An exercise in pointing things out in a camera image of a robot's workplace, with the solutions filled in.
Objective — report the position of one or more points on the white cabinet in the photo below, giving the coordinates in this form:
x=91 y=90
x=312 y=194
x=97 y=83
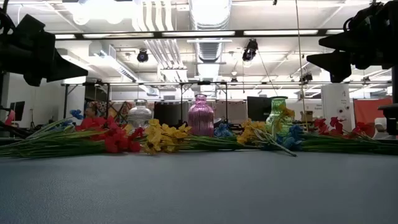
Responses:
x=337 y=102

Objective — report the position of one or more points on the yellow flower bunch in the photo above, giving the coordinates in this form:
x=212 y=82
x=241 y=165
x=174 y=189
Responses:
x=250 y=132
x=182 y=133
x=155 y=137

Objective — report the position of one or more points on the green glass vase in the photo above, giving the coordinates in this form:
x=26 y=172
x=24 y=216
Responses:
x=275 y=119

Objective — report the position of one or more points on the white ceiling pipe bundle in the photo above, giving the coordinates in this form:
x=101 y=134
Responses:
x=161 y=53

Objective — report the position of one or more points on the pink ribbed glass vase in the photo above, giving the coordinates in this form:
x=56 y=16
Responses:
x=201 y=118

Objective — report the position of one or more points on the clear glass vase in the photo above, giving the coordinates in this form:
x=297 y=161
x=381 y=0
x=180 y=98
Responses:
x=140 y=115

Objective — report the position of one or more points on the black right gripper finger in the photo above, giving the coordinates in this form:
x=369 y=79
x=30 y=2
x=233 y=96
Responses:
x=340 y=43
x=337 y=63

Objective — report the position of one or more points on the small black computer monitor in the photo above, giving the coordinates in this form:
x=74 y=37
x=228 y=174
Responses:
x=18 y=110

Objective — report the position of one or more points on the silver spiral ventilation duct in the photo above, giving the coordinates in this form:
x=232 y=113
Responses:
x=210 y=51

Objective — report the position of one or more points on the colourful patterned quilt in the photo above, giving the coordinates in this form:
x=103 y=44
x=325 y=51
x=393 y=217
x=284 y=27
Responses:
x=101 y=109

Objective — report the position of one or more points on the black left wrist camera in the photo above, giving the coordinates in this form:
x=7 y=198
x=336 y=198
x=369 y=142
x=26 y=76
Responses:
x=32 y=28

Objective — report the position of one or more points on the orange partition panel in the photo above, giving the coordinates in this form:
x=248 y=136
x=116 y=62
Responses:
x=371 y=110

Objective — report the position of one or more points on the white rectangular air duct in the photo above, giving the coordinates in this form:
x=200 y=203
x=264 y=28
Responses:
x=118 y=67

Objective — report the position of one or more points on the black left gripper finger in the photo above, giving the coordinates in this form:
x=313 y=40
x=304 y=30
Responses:
x=74 y=76
x=59 y=67

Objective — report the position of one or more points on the large black monitor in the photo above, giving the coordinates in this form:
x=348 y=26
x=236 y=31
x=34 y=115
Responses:
x=258 y=108

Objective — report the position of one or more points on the blue-grey table mat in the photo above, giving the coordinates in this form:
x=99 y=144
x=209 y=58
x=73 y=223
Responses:
x=199 y=193

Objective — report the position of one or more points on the black overhead rig beam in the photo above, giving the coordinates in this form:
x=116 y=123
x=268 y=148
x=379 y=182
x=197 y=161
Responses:
x=158 y=34

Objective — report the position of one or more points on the red flower bunch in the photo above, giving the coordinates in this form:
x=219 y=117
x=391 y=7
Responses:
x=91 y=123
x=119 y=141
x=337 y=127

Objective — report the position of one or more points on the black ceiling camera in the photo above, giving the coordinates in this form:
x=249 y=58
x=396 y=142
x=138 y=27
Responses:
x=142 y=56
x=250 y=49

